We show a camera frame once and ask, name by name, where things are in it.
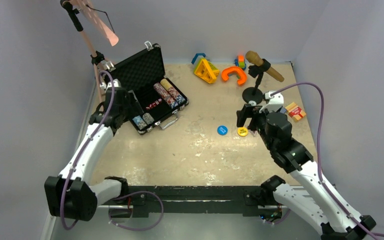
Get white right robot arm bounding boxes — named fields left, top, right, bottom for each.
left=236, top=103, right=376, bottom=240

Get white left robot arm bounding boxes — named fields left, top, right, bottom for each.
left=44, top=87, right=141, bottom=221

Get red triangular button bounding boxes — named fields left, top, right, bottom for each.
left=249, top=130, right=259, bottom=137

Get red dice row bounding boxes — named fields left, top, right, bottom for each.
left=145, top=98, right=163, bottom=111

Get grey chip stack front right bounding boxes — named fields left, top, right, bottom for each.
left=142, top=112, right=155, bottom=125

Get yellow big blind button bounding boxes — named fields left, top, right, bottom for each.
left=237, top=127, right=249, bottom=137

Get light blue chip stack in case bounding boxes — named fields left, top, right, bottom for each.
left=132, top=115, right=148, bottom=130

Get blue playing card box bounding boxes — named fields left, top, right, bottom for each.
left=280, top=107, right=288, bottom=115

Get blue small blind button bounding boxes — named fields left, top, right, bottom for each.
left=217, top=125, right=229, bottom=136

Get purple red blue chip row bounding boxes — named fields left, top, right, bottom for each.
left=153, top=83, right=179, bottom=109

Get orange curved toy track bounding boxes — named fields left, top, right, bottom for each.
left=221, top=66, right=248, bottom=86

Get black poker chip case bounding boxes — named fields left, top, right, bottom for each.
left=103, top=41, right=189, bottom=135

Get red playing card box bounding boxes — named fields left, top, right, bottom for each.
left=285, top=102, right=307, bottom=122

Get yellow red blue chip row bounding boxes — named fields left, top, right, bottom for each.
left=160, top=78, right=186, bottom=104

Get blue orange toy blocks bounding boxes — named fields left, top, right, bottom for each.
left=234, top=55, right=247, bottom=70

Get brown wooden microphone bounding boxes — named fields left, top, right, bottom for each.
left=245, top=50, right=285, bottom=82

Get yellow triangular toy block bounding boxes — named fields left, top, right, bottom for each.
left=193, top=58, right=220, bottom=84

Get blue angled toy piece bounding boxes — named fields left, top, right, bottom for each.
left=191, top=52, right=206, bottom=65

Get pink tripod stand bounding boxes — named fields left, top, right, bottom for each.
left=59, top=0, right=119, bottom=102

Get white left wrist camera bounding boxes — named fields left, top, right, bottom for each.
left=99, top=79, right=121, bottom=92

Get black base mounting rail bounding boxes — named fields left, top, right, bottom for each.
left=101, top=185, right=279, bottom=218

